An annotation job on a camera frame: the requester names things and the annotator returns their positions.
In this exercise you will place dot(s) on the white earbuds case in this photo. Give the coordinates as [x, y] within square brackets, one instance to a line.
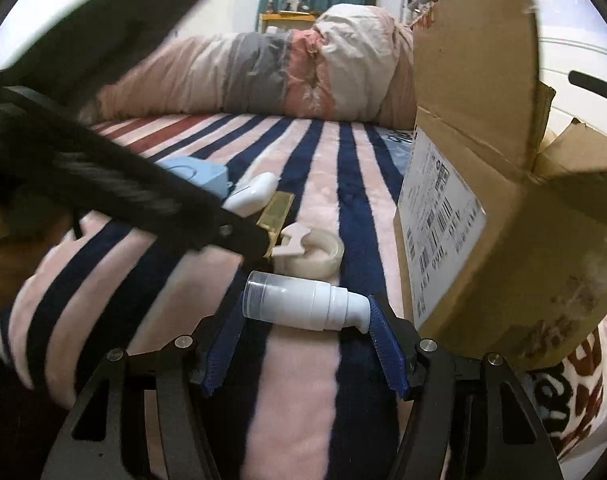
[251, 192]

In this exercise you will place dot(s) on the pink grey duvet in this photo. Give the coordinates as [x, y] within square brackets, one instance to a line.
[208, 75]

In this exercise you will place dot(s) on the clear tape roll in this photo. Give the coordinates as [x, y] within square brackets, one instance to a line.
[323, 257]

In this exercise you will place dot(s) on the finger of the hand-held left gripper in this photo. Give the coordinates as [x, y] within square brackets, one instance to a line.
[148, 195]

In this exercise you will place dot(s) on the light blue plastic box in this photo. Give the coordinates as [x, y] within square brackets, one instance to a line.
[198, 172]

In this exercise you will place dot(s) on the white pump bottle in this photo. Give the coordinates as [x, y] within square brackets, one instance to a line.
[303, 305]

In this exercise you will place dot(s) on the brown cardboard box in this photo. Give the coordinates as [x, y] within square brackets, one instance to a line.
[508, 240]

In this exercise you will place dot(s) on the pale pink plastic clip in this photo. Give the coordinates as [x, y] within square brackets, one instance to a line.
[289, 244]

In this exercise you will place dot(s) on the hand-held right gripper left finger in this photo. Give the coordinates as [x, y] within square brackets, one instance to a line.
[222, 350]

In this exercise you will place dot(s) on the yellow cabinet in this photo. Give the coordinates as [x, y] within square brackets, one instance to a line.
[283, 21]

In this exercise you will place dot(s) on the gold rectangular plate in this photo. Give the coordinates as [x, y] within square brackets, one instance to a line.
[277, 210]

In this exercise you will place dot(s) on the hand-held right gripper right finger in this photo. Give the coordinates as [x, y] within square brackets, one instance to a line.
[387, 345]

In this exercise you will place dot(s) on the pink navy striped blanket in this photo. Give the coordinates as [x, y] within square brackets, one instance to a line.
[303, 170]

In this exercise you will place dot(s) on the brown white printed blanket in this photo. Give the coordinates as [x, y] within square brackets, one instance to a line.
[583, 385]

